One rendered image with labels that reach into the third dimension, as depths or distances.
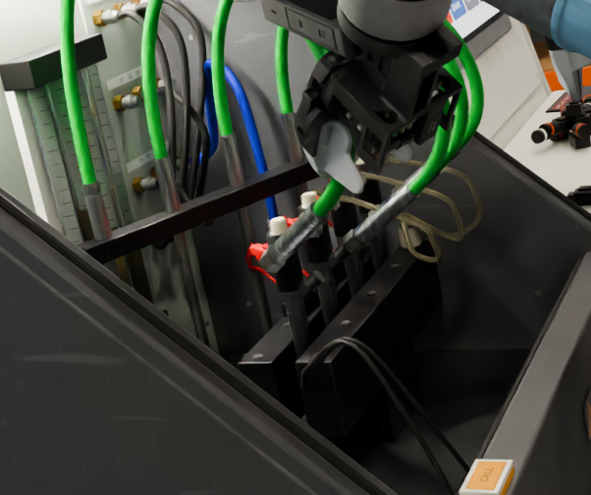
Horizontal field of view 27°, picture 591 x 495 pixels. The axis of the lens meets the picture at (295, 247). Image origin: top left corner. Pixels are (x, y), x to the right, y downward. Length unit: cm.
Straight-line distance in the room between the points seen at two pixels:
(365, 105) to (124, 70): 68
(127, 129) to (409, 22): 74
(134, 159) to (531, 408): 62
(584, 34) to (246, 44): 83
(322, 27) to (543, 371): 43
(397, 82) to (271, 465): 27
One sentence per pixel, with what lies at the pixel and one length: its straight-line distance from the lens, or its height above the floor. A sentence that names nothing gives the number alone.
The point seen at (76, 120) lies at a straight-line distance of 125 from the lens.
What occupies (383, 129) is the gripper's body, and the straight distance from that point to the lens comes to 84.
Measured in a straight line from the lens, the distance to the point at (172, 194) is 131.
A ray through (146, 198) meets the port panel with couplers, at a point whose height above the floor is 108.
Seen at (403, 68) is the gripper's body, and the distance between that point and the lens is 82.
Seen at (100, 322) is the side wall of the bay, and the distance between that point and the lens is 87.
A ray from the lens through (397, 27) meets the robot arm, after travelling 79.
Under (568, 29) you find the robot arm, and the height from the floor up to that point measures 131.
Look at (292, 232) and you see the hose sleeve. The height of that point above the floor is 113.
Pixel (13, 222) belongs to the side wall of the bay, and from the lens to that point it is 89.
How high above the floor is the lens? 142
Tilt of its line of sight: 17 degrees down
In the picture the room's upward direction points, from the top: 11 degrees counter-clockwise
